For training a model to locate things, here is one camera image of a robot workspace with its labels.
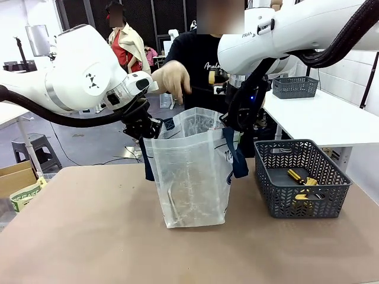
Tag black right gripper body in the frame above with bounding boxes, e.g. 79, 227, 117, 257
227, 78, 269, 133

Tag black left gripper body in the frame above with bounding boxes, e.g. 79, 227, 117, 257
123, 101, 157, 140

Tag tool with tan head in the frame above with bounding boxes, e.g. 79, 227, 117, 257
190, 72, 216, 91

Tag translucent shopping bag navy handles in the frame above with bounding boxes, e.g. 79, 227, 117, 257
141, 107, 250, 230

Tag grey plastic basket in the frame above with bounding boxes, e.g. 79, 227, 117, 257
253, 139, 354, 220
272, 76, 320, 100

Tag person's right hand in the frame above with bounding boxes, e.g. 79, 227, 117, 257
151, 60, 192, 105

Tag translucent plastic canister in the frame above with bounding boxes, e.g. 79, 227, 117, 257
159, 92, 174, 109

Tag metal plate on floor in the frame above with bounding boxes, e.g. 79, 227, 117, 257
123, 146, 143, 163

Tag person in black t-shirt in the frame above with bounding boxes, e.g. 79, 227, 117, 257
162, 29, 257, 158

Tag yellow black screwdriver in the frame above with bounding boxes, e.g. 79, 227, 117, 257
286, 169, 309, 186

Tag white side table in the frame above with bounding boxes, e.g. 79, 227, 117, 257
262, 88, 379, 149

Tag mannequin with cream jacket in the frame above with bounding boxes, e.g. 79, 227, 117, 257
105, 0, 152, 75

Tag yellow black hand tool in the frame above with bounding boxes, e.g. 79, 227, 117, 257
291, 176, 326, 208

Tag cardboard under side table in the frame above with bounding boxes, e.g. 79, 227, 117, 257
322, 146, 342, 161

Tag grey plastic stool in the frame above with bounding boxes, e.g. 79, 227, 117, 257
11, 133, 63, 174

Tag white table with leg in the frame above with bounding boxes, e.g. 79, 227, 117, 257
0, 101, 44, 180

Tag black slanted stand pole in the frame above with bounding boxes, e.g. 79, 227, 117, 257
359, 50, 379, 109

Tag grey rectangular panel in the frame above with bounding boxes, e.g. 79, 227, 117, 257
25, 24, 50, 57

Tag brown cardboard box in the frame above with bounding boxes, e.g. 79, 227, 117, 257
0, 160, 40, 199

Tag green white printed carton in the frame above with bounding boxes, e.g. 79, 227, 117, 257
9, 176, 49, 214

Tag black tripod stand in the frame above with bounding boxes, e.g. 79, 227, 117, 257
13, 35, 31, 72

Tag black left arm cable sleeve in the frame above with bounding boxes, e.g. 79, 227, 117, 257
0, 85, 150, 129

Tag black arm cable sleeve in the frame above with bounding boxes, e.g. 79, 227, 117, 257
226, 0, 377, 125
0, 85, 150, 129

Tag black right arm cable sleeve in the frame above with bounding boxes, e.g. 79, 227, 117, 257
226, 0, 377, 125

